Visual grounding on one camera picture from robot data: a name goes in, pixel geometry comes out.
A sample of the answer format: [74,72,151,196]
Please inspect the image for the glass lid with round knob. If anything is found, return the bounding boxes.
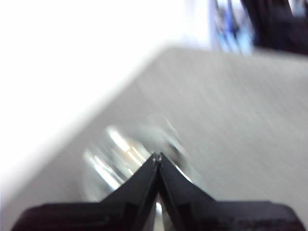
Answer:
[83,115,190,192]

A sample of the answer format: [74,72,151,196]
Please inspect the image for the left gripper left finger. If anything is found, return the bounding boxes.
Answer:
[11,152,159,231]

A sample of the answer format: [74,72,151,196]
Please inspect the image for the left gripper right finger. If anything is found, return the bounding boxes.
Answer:
[158,152,304,231]

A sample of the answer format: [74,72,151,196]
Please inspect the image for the blue and white equipment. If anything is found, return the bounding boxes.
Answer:
[208,0,256,54]

